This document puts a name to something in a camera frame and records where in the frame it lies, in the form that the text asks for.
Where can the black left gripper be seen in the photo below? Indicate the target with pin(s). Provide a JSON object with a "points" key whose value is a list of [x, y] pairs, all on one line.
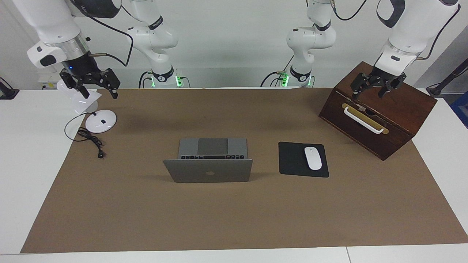
{"points": [[384, 77]]}

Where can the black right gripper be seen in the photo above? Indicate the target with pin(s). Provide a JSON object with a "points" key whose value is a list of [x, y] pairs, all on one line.
{"points": [[82, 67]]}

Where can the grey aluminium laptop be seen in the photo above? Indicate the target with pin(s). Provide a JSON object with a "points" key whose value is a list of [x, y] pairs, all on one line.
{"points": [[208, 171]]}

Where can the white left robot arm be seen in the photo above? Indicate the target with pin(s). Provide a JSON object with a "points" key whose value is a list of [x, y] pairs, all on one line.
{"points": [[413, 25]]}

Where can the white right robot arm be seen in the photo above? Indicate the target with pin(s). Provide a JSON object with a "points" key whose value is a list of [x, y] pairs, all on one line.
{"points": [[47, 18]]}

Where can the dark brown wooden box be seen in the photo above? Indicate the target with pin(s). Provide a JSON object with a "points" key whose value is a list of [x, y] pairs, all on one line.
{"points": [[402, 109]]}

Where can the white desk lamp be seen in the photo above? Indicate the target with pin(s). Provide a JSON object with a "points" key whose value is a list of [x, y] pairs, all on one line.
{"points": [[100, 121]]}

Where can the black tripod leg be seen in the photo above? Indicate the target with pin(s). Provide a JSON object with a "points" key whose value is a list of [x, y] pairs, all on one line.
{"points": [[448, 78]]}

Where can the black stand foot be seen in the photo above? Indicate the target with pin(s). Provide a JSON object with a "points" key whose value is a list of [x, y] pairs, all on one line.
{"points": [[7, 93]]}

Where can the blue crate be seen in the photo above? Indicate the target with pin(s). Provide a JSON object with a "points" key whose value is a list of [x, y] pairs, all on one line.
{"points": [[461, 109]]}

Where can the white computer mouse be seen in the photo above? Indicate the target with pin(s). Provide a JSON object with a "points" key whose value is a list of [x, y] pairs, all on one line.
{"points": [[313, 157]]}

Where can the black mouse pad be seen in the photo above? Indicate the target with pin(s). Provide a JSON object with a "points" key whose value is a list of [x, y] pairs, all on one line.
{"points": [[290, 160]]}

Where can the brown table mat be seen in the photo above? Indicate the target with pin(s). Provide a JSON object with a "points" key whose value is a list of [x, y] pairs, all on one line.
{"points": [[234, 215]]}

